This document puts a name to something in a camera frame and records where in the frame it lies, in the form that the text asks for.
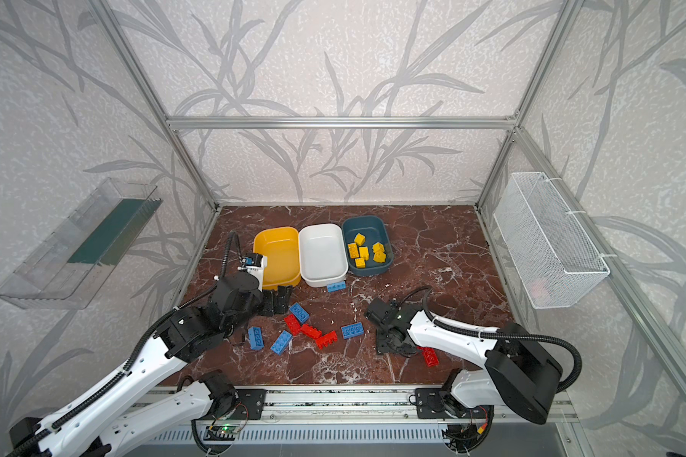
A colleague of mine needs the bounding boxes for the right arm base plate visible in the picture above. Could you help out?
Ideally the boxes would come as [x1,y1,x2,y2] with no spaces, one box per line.
[408,388,453,420]

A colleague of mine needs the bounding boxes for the yellow long brick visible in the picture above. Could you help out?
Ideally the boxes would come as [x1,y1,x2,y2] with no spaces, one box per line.
[348,243,359,259]

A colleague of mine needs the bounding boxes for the green circuit board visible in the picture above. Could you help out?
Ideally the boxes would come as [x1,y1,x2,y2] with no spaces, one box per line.
[204,425,242,443]

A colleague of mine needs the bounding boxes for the white plastic bin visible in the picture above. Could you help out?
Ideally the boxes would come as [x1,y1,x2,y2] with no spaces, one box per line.
[299,223,349,288]

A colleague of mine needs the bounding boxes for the white wire mesh basket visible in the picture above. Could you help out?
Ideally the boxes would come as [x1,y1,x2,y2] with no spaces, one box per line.
[494,171,611,310]

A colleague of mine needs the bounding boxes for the right base wiring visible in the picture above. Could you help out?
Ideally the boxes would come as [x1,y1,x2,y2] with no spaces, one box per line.
[442,419,495,455]

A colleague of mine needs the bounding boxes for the teal plastic bin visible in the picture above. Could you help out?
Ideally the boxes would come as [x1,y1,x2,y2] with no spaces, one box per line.
[342,215,394,277]

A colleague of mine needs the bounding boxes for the clear plastic wall tray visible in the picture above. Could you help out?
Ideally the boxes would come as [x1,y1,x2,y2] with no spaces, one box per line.
[0,178,163,310]

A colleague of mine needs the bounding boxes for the aluminium front rail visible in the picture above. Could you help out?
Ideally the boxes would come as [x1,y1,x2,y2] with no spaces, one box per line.
[122,383,579,427]

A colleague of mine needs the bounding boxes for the blue brick by white bin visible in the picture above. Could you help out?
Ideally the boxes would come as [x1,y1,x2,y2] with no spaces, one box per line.
[326,281,347,292]

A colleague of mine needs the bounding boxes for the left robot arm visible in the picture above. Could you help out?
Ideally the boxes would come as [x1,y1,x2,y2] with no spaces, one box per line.
[10,267,264,456]

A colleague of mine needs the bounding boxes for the red brick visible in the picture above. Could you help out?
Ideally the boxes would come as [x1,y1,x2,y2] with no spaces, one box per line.
[284,314,302,336]
[421,348,439,368]
[301,324,322,340]
[316,331,338,350]

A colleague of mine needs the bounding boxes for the blue brick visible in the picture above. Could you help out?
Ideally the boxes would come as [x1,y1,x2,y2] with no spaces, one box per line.
[341,322,365,340]
[248,327,265,350]
[326,281,347,292]
[290,303,310,325]
[271,331,293,355]

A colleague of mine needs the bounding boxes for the red brick lower middle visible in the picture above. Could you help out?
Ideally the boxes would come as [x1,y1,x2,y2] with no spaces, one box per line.
[316,331,338,350]

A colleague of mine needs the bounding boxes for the red brick upper left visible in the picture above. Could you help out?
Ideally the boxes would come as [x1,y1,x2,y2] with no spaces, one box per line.
[284,314,302,336]

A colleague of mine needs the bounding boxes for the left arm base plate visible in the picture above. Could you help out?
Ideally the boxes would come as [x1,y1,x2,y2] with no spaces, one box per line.
[208,388,267,421]

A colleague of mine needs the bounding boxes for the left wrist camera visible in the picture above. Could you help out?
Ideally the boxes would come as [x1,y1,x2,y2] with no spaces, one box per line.
[237,252,268,289]

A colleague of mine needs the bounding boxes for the red brick right lower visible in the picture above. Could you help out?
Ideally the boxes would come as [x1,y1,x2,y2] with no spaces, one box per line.
[421,348,439,368]

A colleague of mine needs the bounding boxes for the yellow plastic bin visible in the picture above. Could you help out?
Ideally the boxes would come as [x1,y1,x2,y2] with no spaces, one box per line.
[253,227,301,289]

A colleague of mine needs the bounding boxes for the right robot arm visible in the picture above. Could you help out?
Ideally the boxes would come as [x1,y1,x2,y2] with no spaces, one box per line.
[365,298,583,425]

